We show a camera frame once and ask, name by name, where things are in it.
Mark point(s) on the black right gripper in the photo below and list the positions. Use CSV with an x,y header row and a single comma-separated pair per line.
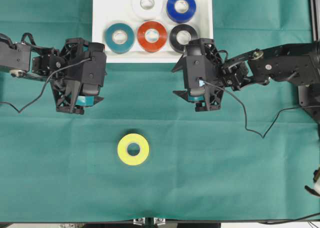
x,y
221,73

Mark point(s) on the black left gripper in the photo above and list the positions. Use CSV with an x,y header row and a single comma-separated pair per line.
x,y
55,67

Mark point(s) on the black tape roll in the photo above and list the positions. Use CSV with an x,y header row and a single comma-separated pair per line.
x,y
181,35

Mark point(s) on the red tape roll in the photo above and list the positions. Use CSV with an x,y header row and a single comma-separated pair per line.
x,y
151,36

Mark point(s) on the green tape roll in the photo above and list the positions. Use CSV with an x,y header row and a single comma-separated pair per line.
x,y
119,37

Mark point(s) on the blue tape roll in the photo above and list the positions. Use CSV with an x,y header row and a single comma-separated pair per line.
x,y
181,11

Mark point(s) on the white tape roll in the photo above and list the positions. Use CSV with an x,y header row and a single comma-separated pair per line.
x,y
147,9

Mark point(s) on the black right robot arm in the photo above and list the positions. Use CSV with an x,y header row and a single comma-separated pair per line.
x,y
296,63

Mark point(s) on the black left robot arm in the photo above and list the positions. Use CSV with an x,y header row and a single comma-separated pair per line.
x,y
76,73

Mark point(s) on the yellow tape roll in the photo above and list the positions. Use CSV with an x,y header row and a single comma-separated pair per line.
x,y
133,149

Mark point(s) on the white plastic tray case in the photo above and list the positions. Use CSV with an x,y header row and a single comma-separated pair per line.
x,y
107,12

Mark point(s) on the green table cloth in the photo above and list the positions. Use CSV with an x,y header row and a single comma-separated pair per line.
x,y
58,167

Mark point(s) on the white black object right edge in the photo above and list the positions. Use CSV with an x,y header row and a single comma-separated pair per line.
x,y
315,191

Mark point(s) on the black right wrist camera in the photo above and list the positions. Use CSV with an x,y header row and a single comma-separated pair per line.
x,y
194,69

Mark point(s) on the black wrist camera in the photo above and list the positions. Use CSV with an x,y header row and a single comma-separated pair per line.
x,y
93,70
194,69

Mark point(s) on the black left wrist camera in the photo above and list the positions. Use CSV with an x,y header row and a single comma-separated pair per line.
x,y
93,70

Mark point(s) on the metal table bracket left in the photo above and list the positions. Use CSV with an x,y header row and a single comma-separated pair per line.
x,y
139,221

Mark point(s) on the metal table bracket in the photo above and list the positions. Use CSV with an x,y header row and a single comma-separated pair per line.
x,y
139,221
157,221

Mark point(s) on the metal table bracket right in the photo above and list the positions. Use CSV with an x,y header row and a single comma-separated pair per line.
x,y
157,221

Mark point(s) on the aluminium frame rail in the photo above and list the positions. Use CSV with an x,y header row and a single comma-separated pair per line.
x,y
315,18

